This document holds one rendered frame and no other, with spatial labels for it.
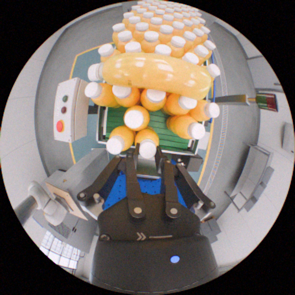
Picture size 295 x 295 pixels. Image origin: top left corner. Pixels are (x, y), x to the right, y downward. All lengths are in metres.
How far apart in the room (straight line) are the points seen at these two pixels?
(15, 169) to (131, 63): 2.93
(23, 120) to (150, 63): 2.96
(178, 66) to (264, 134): 3.24
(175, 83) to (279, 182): 3.26
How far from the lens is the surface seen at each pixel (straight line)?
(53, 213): 0.88
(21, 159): 2.95
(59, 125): 0.33
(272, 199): 3.44
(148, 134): 0.24
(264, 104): 0.42
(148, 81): 0.16
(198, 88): 0.17
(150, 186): 0.37
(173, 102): 0.25
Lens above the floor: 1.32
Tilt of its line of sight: 71 degrees down
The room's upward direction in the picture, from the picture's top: 177 degrees clockwise
